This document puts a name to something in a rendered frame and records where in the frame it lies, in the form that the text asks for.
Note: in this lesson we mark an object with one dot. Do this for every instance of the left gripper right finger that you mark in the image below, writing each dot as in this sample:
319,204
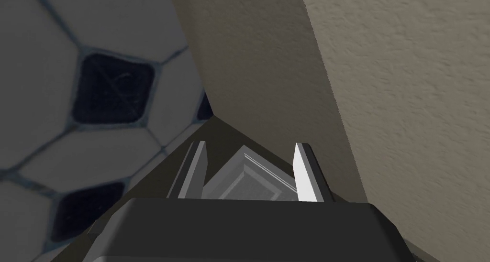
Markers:
308,178

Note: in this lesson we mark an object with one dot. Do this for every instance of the grey panelled cupboard door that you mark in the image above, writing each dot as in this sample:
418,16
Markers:
249,181

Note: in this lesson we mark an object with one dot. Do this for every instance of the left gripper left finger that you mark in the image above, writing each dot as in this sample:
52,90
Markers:
193,174

